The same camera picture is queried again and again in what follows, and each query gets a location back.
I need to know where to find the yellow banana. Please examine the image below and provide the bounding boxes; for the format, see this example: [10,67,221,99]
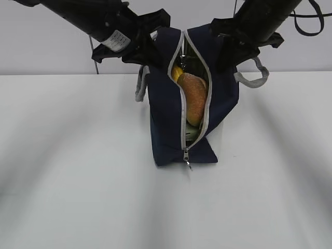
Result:
[171,65,184,82]

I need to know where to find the navy and white lunch bag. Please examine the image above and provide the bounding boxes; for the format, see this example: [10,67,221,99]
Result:
[135,25,269,167]

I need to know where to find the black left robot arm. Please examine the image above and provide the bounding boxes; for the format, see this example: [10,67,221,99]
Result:
[18,0,171,67]

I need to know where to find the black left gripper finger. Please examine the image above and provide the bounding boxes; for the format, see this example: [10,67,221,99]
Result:
[145,36,164,69]
[122,50,149,65]

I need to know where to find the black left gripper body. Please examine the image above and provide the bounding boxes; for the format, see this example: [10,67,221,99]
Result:
[92,8,171,63]

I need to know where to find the green lidded lunch box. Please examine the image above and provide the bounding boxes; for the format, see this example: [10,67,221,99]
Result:
[185,121,203,142]

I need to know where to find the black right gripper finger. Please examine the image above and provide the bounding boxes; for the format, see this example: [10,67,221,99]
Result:
[216,37,238,73]
[234,48,260,66]

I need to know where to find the brown bread roll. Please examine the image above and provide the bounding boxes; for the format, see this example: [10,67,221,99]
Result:
[177,73,208,127]

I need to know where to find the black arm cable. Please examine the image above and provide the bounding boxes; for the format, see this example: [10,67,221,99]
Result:
[293,0,325,36]
[88,35,101,76]

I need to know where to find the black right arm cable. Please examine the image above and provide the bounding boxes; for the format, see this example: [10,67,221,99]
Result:
[293,0,325,36]

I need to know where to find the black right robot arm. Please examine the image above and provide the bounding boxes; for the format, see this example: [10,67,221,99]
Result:
[210,0,300,72]

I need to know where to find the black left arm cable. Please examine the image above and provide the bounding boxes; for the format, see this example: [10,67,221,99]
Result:
[88,35,101,76]

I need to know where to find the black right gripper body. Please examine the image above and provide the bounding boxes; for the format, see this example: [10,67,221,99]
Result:
[210,18,284,48]

